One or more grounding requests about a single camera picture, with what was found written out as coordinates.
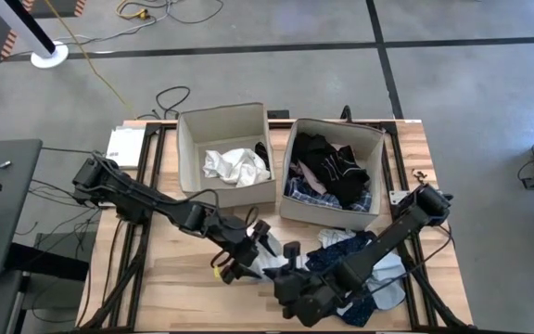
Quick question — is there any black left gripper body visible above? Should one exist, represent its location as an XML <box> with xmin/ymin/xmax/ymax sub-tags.
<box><xmin>210</xmin><ymin>216</ymin><xmax>273</xmax><ymax>285</ymax></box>

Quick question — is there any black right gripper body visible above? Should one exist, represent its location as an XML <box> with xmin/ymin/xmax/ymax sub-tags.
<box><xmin>273</xmin><ymin>239</ymin><xmax>343</xmax><ymax>328</ymax></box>

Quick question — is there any white sock with paper tag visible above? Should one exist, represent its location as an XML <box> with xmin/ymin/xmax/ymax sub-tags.
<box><xmin>247</xmin><ymin>229</ymin><xmax>311</xmax><ymax>280</ymax></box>

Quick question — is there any navy dotted garment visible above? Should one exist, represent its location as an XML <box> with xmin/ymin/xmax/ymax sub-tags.
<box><xmin>304</xmin><ymin>230</ymin><xmax>380</xmax><ymax>328</ymax></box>

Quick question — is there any blue plaid garment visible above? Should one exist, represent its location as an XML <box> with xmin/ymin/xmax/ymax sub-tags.
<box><xmin>284</xmin><ymin>175</ymin><xmax>374</xmax><ymax>213</ymax></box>

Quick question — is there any white striped garment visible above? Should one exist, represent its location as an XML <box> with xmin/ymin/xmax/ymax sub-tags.
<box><xmin>316</xmin><ymin>227</ymin><xmax>357</xmax><ymax>250</ymax></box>

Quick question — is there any pale purple garment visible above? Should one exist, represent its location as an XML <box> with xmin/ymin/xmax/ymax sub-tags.
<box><xmin>289</xmin><ymin>160</ymin><xmax>329</xmax><ymax>196</ymax></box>

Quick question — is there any light blue garment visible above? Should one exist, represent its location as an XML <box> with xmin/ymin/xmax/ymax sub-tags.
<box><xmin>336</xmin><ymin>251</ymin><xmax>408</xmax><ymax>316</ymax></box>

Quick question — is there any small black sock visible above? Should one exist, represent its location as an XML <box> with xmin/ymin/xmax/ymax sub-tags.
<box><xmin>253</xmin><ymin>141</ymin><xmax>272</xmax><ymax>172</ymax></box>

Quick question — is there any large black garment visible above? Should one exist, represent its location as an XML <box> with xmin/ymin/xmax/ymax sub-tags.
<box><xmin>290</xmin><ymin>132</ymin><xmax>365</xmax><ymax>210</ymax></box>

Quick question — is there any black sock with white stripes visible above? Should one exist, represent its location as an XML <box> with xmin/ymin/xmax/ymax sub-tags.
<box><xmin>324</xmin><ymin>146</ymin><xmax>371</xmax><ymax>189</ymax></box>

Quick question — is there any beige fabric storage bin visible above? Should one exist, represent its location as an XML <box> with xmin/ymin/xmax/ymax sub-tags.
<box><xmin>278</xmin><ymin>117</ymin><xmax>388</xmax><ymax>232</ymax></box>
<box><xmin>176</xmin><ymin>101</ymin><xmax>278</xmax><ymax>209</ymax></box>

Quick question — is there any white flat box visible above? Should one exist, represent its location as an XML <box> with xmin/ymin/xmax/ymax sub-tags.
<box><xmin>105</xmin><ymin>124</ymin><xmax>147</xmax><ymax>171</ymax></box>

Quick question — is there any grey side desk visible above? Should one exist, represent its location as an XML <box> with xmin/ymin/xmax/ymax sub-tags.
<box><xmin>0</xmin><ymin>137</ymin><xmax>44</xmax><ymax>279</ymax></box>

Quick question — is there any black floor cable loop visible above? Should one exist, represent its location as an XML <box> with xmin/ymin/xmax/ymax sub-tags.
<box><xmin>135</xmin><ymin>85</ymin><xmax>192</xmax><ymax>122</ymax></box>

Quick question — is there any thin yellow cable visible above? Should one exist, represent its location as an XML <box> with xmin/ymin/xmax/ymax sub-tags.
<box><xmin>43</xmin><ymin>0</ymin><xmax>133</xmax><ymax>111</ymax></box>

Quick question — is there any grey floor cable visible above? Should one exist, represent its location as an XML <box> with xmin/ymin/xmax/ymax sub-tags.
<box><xmin>0</xmin><ymin>0</ymin><xmax>225</xmax><ymax>69</ymax></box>

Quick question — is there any yellow extension cord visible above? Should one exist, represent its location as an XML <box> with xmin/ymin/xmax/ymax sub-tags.
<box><xmin>115</xmin><ymin>0</ymin><xmax>151</xmax><ymax>21</ymax></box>

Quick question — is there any white black floor post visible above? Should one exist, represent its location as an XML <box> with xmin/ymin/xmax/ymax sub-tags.
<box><xmin>0</xmin><ymin>0</ymin><xmax>70</xmax><ymax>70</ymax></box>

